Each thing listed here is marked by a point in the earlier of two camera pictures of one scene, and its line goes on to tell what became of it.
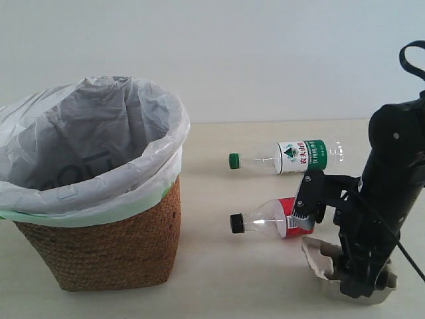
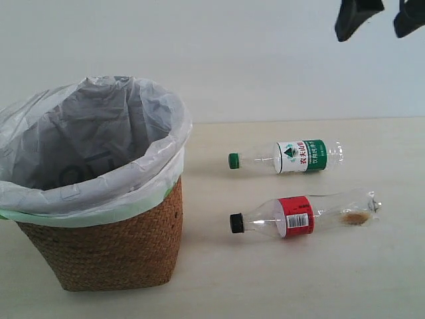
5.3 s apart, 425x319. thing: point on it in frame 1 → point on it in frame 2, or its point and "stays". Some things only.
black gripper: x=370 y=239 → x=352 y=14
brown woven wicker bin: x=136 y=252 stays
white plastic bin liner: x=89 y=151 stays
